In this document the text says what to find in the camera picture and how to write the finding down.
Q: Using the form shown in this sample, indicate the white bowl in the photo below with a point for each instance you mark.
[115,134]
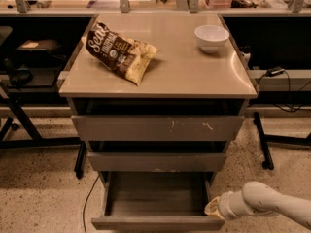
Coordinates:
[210,38]

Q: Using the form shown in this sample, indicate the top grey drawer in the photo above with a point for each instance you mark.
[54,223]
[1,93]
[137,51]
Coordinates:
[159,120]

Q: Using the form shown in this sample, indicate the black office chair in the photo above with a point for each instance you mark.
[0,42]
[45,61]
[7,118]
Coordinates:
[32,63]

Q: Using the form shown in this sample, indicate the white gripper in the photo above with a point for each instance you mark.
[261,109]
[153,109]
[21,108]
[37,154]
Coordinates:
[224,205]

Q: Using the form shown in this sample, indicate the black left table frame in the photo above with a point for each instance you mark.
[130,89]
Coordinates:
[36,140]

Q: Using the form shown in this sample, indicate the brown yellow chip bag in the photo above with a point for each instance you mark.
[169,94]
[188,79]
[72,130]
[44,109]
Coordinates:
[126,57]

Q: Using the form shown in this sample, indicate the grey drawer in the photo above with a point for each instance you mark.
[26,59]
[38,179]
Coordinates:
[157,156]
[159,120]

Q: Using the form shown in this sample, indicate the grey drawer cabinet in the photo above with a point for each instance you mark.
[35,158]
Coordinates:
[180,70]

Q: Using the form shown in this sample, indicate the black power adapter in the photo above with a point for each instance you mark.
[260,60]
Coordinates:
[274,71]

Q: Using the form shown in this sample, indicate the middle grey drawer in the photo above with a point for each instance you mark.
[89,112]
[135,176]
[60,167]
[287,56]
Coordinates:
[157,156]

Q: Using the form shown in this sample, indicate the black right table leg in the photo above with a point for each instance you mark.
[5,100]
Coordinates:
[265,139]

